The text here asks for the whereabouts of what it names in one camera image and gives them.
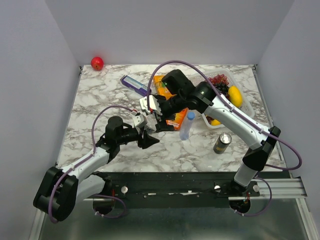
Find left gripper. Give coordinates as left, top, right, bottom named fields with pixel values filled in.
left=116, top=124, right=160, bottom=149

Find clear crushed plastic bottle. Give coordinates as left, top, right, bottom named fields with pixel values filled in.
left=144, top=115, right=157, bottom=135

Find blue tinted plastic bottle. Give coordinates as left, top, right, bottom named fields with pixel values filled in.
left=179, top=111, right=195, bottom=141

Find plain blue bottle cap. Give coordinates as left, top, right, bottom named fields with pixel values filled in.
left=187, top=112, right=196, bottom=120

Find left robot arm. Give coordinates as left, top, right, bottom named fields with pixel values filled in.
left=33, top=114, right=159, bottom=223

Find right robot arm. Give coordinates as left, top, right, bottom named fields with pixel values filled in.
left=159, top=69, right=281, bottom=196

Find orange razor box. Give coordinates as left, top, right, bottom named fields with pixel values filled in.
left=166, top=108, right=188, bottom=131

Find orange yellow snack pack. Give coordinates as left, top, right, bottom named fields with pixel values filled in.
left=153, top=75, right=173, bottom=99

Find purple rectangular box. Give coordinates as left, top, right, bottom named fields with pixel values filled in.
left=120, top=75, right=148, bottom=97

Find dark purple grape bunch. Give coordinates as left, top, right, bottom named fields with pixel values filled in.
left=206, top=116, right=214, bottom=123

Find yellow lemon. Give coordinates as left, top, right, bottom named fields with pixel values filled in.
left=210, top=119, right=221, bottom=126

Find black drink can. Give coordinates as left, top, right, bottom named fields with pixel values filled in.
left=213, top=132, right=232, bottom=154

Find black grape bunch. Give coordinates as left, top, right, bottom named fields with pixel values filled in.
left=214, top=82, right=229, bottom=97

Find red grape bunch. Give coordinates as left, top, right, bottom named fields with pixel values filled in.
left=208, top=74, right=229, bottom=86

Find yellow mango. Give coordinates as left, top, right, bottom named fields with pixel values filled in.
left=228, top=85, right=243, bottom=108

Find white plastic basket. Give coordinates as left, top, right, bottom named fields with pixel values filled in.
left=188, top=68, right=255, bottom=118

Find red apple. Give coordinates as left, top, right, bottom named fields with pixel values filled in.
left=90, top=56, right=104, bottom=71

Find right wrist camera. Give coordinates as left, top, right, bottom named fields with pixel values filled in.
left=139, top=95, right=162, bottom=116

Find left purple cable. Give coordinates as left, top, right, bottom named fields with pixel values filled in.
left=48, top=105, right=137, bottom=224

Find purple cable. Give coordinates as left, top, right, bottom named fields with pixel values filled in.
left=146, top=59, right=303, bottom=171
left=48, top=105, right=137, bottom=224

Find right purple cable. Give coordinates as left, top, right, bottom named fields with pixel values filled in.
left=146, top=59, right=303, bottom=171

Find black base frame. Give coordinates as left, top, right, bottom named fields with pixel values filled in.
left=82, top=171, right=291, bottom=210

